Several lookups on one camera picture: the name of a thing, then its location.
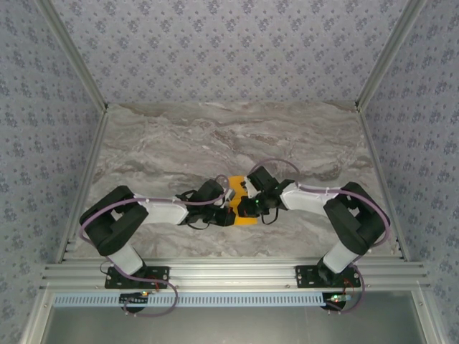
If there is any right aluminium table rail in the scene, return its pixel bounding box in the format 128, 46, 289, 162
356, 107, 412, 262

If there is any right gripper thin black wire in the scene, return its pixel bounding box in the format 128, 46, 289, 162
260, 207, 281, 226

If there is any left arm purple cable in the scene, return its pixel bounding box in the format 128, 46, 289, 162
78, 173, 180, 318

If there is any pale slotted cable duct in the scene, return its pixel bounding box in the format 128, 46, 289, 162
52, 292, 333, 307

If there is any long aluminium mounting beam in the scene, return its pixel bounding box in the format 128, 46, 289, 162
39, 260, 431, 290

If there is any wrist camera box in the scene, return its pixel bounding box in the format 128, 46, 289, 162
240, 165, 278, 201
198, 178, 238, 208

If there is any aluminium frame post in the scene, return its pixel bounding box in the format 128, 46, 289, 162
34, 0, 110, 113
354, 0, 430, 113

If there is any aluminium panel bar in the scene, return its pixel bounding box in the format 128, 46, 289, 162
19, 289, 55, 344
411, 289, 446, 344

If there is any right aluminium panel bar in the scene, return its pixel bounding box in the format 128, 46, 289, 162
411, 289, 446, 344

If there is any right aluminium frame post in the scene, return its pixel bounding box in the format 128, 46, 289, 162
354, 0, 430, 113

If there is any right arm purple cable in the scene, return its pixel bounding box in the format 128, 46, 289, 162
250, 158, 392, 316

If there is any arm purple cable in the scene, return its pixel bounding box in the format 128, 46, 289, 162
250, 158, 392, 316
78, 173, 180, 318

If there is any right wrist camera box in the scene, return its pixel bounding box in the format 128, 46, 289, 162
240, 165, 278, 201

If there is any left aluminium panel bar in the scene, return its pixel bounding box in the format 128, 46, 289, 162
19, 289, 55, 344

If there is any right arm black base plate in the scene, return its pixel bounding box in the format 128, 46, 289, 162
293, 264, 361, 290

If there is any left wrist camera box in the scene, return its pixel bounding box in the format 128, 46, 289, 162
198, 178, 238, 208

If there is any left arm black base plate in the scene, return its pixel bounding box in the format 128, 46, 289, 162
104, 265, 170, 290

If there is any grey metal panel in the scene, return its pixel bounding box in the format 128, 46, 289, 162
42, 306, 427, 344

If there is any aluminium table rail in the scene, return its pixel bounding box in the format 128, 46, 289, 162
356, 107, 412, 262
55, 107, 110, 264

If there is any orange paper sheet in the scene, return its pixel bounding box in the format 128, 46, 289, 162
228, 175, 259, 227

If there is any left aluminium frame post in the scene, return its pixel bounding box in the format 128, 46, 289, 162
34, 0, 110, 113

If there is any left aluminium table rail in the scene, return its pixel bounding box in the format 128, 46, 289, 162
55, 107, 110, 264

